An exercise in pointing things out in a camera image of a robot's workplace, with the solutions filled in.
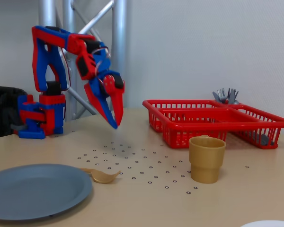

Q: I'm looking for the blue gripper black motor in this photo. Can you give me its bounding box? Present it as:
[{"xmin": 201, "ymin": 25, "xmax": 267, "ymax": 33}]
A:
[{"xmin": 84, "ymin": 48, "xmax": 125, "ymax": 130}]

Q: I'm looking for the gold plastic fork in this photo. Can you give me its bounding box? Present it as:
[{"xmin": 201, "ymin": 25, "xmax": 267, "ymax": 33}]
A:
[{"xmin": 79, "ymin": 167, "xmax": 122, "ymax": 184}]

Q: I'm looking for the grey plastic fork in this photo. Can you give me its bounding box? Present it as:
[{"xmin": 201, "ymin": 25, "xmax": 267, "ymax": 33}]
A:
[
  {"xmin": 227, "ymin": 87, "xmax": 240, "ymax": 105},
  {"xmin": 212, "ymin": 88, "xmax": 228, "ymax": 105}
]

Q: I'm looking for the grey round plate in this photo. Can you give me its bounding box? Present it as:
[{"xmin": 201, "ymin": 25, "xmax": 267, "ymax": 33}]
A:
[{"xmin": 0, "ymin": 164, "xmax": 94, "ymax": 221}]

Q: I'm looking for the aluminium truss column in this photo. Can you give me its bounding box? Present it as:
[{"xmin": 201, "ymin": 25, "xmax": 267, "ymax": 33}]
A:
[{"xmin": 38, "ymin": 0, "xmax": 128, "ymax": 121}]

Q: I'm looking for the black waste bin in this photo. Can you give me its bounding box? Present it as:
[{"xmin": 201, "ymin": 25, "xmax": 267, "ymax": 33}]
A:
[{"xmin": 0, "ymin": 86, "xmax": 27, "ymax": 140}]

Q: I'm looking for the red plastic dish basket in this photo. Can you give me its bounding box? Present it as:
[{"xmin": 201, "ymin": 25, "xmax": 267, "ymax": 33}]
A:
[{"xmin": 142, "ymin": 99, "xmax": 284, "ymax": 150}]

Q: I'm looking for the gold plastic cup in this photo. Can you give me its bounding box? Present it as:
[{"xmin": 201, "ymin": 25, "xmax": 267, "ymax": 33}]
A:
[{"xmin": 188, "ymin": 135, "xmax": 227, "ymax": 184}]

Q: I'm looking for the grey cutlery piece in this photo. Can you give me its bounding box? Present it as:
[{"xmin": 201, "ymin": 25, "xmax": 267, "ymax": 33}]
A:
[{"xmin": 250, "ymin": 132, "xmax": 275, "ymax": 145}]

